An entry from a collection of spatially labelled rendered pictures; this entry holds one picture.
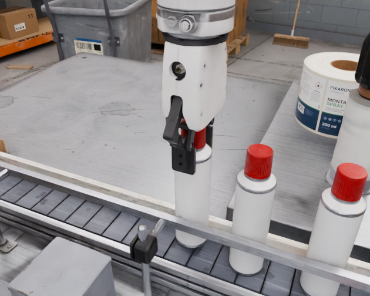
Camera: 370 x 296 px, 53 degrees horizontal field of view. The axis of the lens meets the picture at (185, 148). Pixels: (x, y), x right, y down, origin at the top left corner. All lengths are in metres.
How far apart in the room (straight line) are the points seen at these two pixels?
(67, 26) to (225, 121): 1.90
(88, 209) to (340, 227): 0.42
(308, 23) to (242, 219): 4.64
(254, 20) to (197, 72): 4.90
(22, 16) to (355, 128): 4.17
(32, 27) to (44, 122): 3.60
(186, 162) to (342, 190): 0.18
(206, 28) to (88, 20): 2.32
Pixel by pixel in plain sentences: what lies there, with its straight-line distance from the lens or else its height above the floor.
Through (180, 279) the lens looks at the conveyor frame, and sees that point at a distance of 0.60.
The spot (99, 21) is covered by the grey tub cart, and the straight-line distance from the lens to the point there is 2.66.
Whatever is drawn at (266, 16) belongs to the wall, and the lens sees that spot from 5.21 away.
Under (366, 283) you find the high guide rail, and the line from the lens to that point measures 0.51.
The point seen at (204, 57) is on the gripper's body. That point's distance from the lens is 0.40.
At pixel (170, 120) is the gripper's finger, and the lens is 0.41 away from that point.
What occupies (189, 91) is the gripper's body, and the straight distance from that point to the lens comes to 0.40.
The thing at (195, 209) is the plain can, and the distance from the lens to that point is 0.53.
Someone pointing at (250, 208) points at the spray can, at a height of 1.01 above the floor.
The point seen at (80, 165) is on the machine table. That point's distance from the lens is 0.90.
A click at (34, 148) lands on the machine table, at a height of 0.83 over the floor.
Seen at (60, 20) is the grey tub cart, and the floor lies 0.71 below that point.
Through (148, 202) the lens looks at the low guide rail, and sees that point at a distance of 0.64.
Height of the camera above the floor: 1.33
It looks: 32 degrees down
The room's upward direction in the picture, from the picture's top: straight up
